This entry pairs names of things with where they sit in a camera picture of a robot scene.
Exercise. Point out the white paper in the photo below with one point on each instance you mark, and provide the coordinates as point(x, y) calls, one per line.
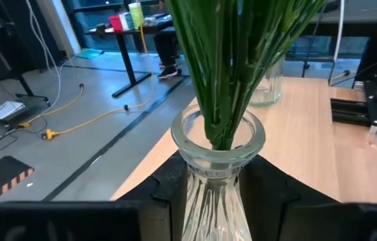
point(6, 109)

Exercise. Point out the ribbed glass jar vase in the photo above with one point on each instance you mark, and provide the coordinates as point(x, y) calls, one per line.
point(270, 90)

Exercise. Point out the fluted narrow-neck glass vase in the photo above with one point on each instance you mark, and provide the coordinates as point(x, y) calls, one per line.
point(215, 201)

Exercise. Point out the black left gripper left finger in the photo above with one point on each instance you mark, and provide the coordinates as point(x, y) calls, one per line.
point(108, 221)

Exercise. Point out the black rig frame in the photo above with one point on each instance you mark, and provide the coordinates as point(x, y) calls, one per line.
point(349, 112)

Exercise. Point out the black floor strip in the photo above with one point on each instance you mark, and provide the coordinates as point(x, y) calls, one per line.
point(114, 140)

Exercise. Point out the teal floor mat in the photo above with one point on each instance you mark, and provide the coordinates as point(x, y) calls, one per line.
point(89, 54)

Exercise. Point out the red box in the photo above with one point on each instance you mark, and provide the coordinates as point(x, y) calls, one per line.
point(116, 23)

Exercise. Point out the black equipment stand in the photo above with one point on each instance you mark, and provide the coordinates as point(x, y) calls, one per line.
point(24, 110)

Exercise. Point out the blue artificial flower bunch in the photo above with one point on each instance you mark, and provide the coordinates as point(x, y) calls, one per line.
point(258, 50)

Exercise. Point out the white box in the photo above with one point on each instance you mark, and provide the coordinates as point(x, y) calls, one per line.
point(127, 21)

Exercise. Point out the green cup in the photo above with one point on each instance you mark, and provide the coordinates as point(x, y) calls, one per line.
point(136, 15)

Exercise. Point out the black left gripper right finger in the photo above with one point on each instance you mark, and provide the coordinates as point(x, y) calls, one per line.
point(308, 221)

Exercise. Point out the person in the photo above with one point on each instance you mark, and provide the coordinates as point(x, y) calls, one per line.
point(167, 50)

